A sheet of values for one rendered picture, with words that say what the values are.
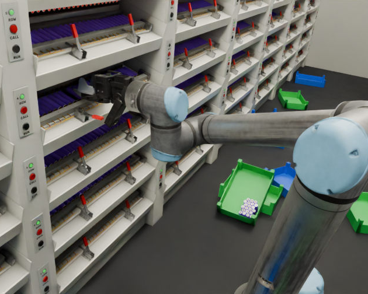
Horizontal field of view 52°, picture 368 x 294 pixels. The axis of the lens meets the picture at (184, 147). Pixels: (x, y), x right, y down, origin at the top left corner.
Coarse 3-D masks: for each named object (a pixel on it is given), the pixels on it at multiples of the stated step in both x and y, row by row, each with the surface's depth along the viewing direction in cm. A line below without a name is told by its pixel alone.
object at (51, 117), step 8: (144, 80) 144; (72, 104) 114; (80, 104) 115; (88, 104) 119; (56, 112) 108; (64, 112) 110; (72, 112) 113; (40, 120) 103; (48, 120) 105; (64, 120) 109
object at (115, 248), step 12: (204, 156) 234; (180, 180) 208; (168, 192) 197; (144, 216) 179; (132, 228) 171; (120, 240) 164; (108, 252) 157; (96, 264) 151; (84, 276) 145; (72, 288) 140
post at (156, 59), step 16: (128, 0) 139; (144, 0) 136; (160, 0) 133; (176, 0) 139; (160, 16) 136; (176, 16) 143; (160, 48) 141; (160, 64) 143; (160, 192) 177; (160, 208) 183
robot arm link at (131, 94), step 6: (132, 84) 106; (138, 84) 106; (126, 90) 106; (132, 90) 105; (138, 90) 104; (126, 96) 106; (132, 96) 105; (126, 102) 106; (132, 102) 105; (132, 108) 107
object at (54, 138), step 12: (132, 60) 148; (144, 72) 146; (156, 72) 145; (96, 108) 120; (108, 108) 123; (72, 120) 111; (96, 120) 117; (48, 132) 104; (60, 132) 105; (72, 132) 108; (84, 132) 114; (48, 144) 101; (60, 144) 106
